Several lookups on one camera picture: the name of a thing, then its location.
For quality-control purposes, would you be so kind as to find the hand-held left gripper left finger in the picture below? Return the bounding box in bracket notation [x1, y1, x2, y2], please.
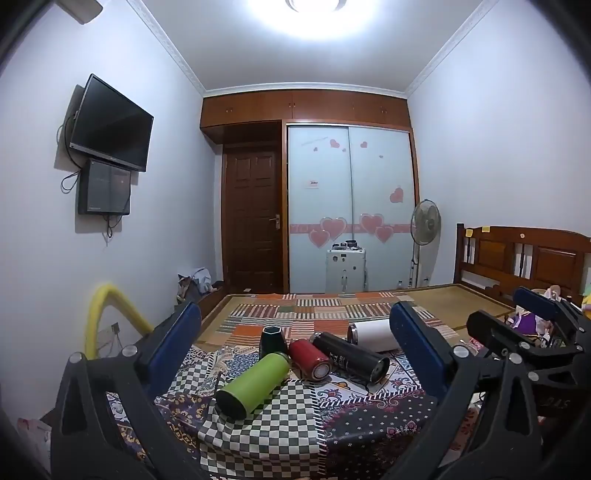
[52, 301, 218, 480]

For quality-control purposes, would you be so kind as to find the red cup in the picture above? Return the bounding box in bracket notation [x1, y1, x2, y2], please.
[289, 339, 332, 382]

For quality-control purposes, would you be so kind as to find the standing fan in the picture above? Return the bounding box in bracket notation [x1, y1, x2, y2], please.
[410, 199, 443, 289]

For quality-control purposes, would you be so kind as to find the purple cloth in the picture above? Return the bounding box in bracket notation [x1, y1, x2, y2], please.
[514, 311, 546, 334]

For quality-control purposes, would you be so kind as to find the tall black cup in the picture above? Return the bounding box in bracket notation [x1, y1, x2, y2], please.
[309, 331, 391, 387]

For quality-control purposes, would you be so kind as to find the checkered printed blanket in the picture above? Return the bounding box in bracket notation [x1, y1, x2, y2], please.
[106, 339, 488, 480]

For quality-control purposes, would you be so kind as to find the dark hexagonal cup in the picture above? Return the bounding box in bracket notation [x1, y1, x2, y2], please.
[259, 325, 291, 361]

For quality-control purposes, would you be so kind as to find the round ceiling lamp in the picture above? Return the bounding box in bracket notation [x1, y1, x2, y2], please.
[240, 0, 399, 43]

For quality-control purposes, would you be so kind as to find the striped patchwork blanket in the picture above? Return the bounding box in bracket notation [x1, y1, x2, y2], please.
[216, 295, 459, 348]

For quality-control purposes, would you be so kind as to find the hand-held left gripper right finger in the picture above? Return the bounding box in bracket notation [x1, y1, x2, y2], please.
[389, 301, 546, 480]

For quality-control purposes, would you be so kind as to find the yellow foam tube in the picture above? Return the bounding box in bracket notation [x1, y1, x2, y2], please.
[84, 284, 155, 361]

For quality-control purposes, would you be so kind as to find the green cup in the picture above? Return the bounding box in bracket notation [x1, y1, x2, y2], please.
[215, 352, 293, 420]

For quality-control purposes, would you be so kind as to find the wooden bed headboard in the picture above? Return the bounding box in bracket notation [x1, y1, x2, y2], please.
[454, 223, 591, 306]

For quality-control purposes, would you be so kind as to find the wooden wardrobe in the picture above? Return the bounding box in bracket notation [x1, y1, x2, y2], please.
[200, 90, 421, 295]

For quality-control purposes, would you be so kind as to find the group of pink heart stickers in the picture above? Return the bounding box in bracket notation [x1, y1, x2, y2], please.
[290, 137, 407, 248]

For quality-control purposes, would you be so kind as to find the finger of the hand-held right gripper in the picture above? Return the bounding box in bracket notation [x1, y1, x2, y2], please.
[466, 311, 555, 370]
[513, 286, 591, 334]

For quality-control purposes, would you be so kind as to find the small white appliance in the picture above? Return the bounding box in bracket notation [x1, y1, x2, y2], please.
[325, 248, 368, 294]

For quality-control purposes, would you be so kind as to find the white cup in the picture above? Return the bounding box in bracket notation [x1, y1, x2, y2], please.
[347, 318, 403, 353]

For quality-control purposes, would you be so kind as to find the white air conditioner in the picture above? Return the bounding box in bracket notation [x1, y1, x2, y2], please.
[50, 0, 103, 25]

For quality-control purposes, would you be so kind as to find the black wall panel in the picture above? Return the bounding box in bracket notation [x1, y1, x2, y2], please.
[78, 158, 132, 216]

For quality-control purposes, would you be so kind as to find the pile of clothes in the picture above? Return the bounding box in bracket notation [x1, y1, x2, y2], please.
[177, 267, 225, 302]

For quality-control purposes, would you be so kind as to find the frosted sliding door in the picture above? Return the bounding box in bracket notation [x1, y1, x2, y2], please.
[348, 127, 416, 291]
[287, 124, 352, 294]

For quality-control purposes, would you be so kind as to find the dark wooden door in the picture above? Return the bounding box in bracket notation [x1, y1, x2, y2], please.
[222, 144, 283, 294]

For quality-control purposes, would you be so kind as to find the black wall television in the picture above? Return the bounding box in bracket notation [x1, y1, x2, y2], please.
[69, 74, 154, 173]

